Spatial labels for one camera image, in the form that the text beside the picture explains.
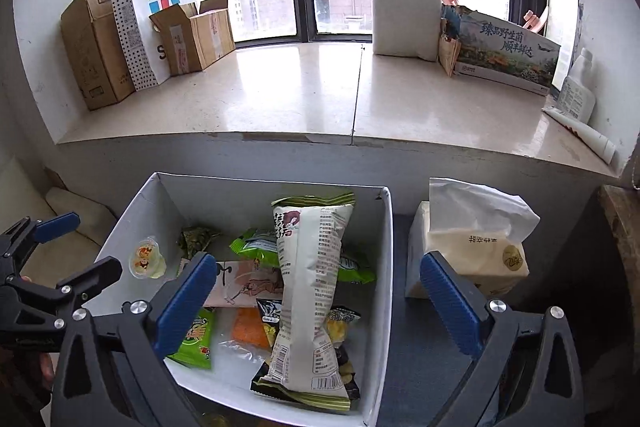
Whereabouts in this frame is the green seaweed snack bag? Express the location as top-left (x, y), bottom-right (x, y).
top-left (169, 308), bottom-right (215, 369)
top-left (229, 229), bottom-right (376, 284)

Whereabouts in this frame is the pink beige snack bar pack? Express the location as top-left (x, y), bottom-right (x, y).
top-left (203, 259), bottom-right (283, 308)

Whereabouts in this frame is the orange clear snack pack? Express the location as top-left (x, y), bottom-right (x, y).
top-left (215, 308), bottom-right (271, 364)

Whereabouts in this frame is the black yellow chips bag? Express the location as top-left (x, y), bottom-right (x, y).
top-left (250, 299), bottom-right (360, 412)

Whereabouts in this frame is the yellow small snack pack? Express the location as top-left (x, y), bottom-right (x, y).
top-left (324, 306), bottom-right (361, 348)

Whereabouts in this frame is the white tall snack bag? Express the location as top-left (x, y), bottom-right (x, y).
top-left (255, 192), bottom-right (355, 412)

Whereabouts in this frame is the person's left hand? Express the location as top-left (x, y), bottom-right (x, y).
top-left (20, 352), bottom-right (55, 391)

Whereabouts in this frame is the cream leather sofa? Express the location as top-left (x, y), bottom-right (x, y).
top-left (1, 158), bottom-right (116, 287)

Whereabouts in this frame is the beige tissue pack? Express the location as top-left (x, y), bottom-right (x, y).
top-left (405, 178), bottom-right (540, 298)

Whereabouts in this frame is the white storage box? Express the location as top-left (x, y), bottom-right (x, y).
top-left (88, 172), bottom-right (394, 426)

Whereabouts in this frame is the large brown cardboard box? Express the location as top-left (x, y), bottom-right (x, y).
top-left (61, 0), bottom-right (134, 110)

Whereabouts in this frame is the white tube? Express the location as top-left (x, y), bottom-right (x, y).
top-left (542, 107), bottom-right (616, 165)

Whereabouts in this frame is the small open cardboard box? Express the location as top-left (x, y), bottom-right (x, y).
top-left (150, 0), bottom-right (235, 76)

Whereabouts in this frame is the white plastic bottle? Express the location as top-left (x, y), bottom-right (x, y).
top-left (556, 48), bottom-right (596, 124)

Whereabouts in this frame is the white dotted paper bag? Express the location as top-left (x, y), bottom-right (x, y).
top-left (112, 0), bottom-right (194, 91)

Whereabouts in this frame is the landscape printed long box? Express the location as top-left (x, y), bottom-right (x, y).
top-left (441, 5), bottom-right (561, 95)

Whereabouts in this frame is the white box on sill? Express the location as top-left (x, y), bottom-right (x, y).
top-left (372, 0), bottom-right (442, 62)

